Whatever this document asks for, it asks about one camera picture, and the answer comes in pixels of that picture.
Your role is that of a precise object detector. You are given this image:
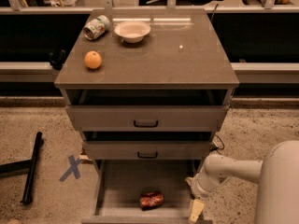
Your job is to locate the black cable on floor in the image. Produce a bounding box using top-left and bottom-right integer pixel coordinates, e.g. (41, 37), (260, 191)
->
(210, 134), (226, 152)

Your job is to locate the grey drawer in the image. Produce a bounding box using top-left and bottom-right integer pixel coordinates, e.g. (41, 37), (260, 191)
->
(81, 160), (194, 224)
(82, 132), (212, 160)
(64, 89), (232, 133)

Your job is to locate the grey bottom drawer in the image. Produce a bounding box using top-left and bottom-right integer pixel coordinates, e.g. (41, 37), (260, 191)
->
(81, 160), (194, 224)

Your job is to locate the grey top drawer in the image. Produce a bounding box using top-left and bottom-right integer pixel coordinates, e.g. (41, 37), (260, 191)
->
(64, 89), (232, 133)

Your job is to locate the orange fruit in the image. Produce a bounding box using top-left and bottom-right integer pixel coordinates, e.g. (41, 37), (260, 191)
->
(84, 51), (102, 69)

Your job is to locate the grey middle drawer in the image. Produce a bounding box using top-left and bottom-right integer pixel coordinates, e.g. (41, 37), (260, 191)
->
(82, 132), (212, 160)

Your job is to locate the green white can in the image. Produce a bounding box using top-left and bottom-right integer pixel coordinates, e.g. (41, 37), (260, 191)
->
(83, 15), (110, 40)

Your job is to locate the black stand leg left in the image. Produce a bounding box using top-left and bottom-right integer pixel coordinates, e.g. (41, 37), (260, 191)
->
(0, 132), (44, 205)

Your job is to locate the grey drawer cabinet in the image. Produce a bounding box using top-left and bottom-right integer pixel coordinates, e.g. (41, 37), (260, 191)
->
(54, 8), (240, 224)

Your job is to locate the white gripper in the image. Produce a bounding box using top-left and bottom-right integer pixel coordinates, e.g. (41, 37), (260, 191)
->
(185, 167), (231, 224)

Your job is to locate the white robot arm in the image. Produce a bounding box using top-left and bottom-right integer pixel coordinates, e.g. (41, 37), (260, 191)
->
(186, 140), (299, 224)

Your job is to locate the blue tape cross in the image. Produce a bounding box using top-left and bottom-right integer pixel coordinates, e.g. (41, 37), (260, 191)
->
(59, 155), (80, 182)

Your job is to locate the red coke can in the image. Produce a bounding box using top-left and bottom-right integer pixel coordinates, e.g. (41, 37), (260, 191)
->
(139, 191), (164, 209)

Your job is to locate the black clamp on rail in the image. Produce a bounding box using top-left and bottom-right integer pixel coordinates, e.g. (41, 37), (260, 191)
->
(49, 49), (66, 70)

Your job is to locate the white bowl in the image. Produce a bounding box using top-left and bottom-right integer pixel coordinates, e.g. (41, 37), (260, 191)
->
(114, 21), (150, 43)

